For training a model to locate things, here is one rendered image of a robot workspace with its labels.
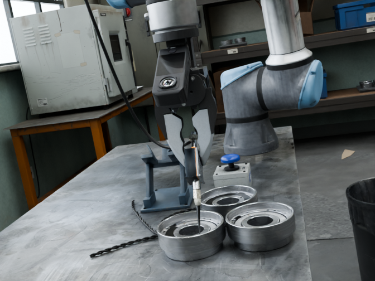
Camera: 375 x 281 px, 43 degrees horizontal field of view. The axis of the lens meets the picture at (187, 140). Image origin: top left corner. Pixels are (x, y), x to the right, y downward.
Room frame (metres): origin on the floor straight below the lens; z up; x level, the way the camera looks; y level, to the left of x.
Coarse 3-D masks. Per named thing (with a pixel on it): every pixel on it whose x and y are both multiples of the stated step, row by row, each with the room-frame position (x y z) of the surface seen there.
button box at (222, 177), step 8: (224, 168) 0.94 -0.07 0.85; (232, 168) 0.93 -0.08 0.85; (240, 168) 0.93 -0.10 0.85; (248, 168) 0.93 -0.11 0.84; (216, 176) 0.91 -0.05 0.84; (224, 176) 0.91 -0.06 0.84; (232, 176) 0.90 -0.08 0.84; (240, 176) 0.90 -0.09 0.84; (248, 176) 0.90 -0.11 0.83; (216, 184) 0.91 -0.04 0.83; (224, 184) 0.91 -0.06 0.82; (232, 184) 0.91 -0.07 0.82; (240, 184) 0.90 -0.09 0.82; (248, 184) 0.90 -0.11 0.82
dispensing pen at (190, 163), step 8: (192, 136) 0.74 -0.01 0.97; (192, 144) 0.74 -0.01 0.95; (184, 152) 0.72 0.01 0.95; (192, 152) 0.71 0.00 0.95; (192, 160) 0.70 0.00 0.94; (192, 168) 0.70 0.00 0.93; (192, 176) 0.69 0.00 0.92; (192, 184) 0.72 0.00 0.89; (200, 184) 0.70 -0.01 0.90; (200, 192) 0.69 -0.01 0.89; (200, 200) 0.68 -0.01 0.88
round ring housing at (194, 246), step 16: (160, 224) 0.71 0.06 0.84; (176, 224) 0.72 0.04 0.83; (192, 224) 0.71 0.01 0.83; (224, 224) 0.69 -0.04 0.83; (160, 240) 0.67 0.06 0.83; (176, 240) 0.64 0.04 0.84; (192, 240) 0.64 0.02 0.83; (208, 240) 0.64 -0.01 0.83; (176, 256) 0.65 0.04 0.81; (192, 256) 0.64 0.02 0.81; (208, 256) 0.65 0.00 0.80
